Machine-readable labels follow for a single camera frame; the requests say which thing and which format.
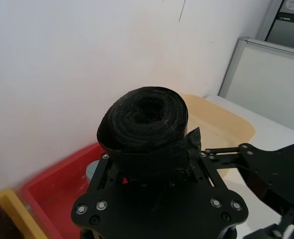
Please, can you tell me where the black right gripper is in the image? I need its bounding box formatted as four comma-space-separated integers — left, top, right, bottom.
204, 136, 294, 239

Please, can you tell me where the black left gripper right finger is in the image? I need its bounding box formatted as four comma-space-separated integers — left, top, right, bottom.
186, 151, 227, 189

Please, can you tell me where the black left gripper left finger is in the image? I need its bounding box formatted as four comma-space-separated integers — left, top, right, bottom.
86, 153, 124, 191

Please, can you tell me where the black plastic bag roll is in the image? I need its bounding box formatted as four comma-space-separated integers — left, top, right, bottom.
96, 86, 202, 184

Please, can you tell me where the grey-blue cup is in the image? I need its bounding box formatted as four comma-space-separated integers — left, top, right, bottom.
85, 160, 100, 183

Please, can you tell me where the red plastic bin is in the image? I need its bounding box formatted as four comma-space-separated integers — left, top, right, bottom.
21, 142, 105, 239

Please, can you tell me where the cream plastic bin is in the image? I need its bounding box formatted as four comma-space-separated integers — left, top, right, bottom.
180, 93, 256, 178

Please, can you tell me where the yellow plastic bin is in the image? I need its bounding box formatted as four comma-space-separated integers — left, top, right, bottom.
0, 189, 53, 239

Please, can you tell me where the dark brown object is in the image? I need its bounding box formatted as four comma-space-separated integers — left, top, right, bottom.
0, 187, 21, 239

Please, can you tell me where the grey metal cabinet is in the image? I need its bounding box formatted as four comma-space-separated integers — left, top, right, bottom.
257, 0, 294, 50

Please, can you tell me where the white partition panel grey frame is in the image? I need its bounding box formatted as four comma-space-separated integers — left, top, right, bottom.
218, 36, 294, 136

